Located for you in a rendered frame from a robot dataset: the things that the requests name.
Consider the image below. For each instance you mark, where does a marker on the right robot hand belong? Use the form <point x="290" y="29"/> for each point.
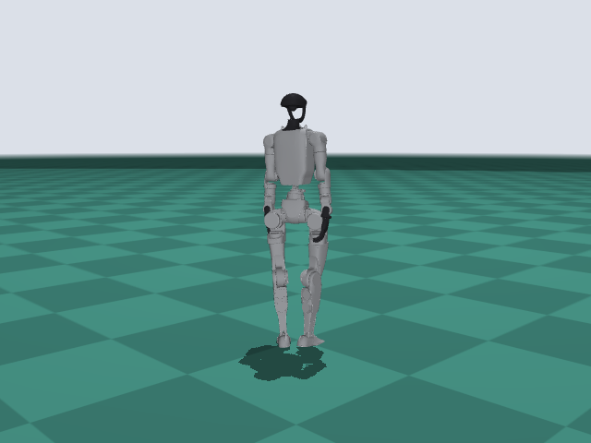
<point x="324" y="227"/>

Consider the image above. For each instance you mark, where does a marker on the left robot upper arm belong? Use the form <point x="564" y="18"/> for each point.
<point x="271" y="174"/>

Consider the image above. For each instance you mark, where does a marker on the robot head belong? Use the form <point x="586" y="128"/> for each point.
<point x="291" y="102"/>

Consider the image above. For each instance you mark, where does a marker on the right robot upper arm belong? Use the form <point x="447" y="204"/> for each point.
<point x="318" y="140"/>

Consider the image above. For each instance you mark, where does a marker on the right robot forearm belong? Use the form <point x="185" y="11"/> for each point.
<point x="325" y="191"/>

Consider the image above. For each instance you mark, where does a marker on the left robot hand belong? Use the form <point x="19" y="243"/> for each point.
<point x="266" y="210"/>

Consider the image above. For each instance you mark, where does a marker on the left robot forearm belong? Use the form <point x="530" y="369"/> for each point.
<point x="269" y="196"/>

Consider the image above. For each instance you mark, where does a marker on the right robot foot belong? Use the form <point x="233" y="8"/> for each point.
<point x="305" y="341"/>

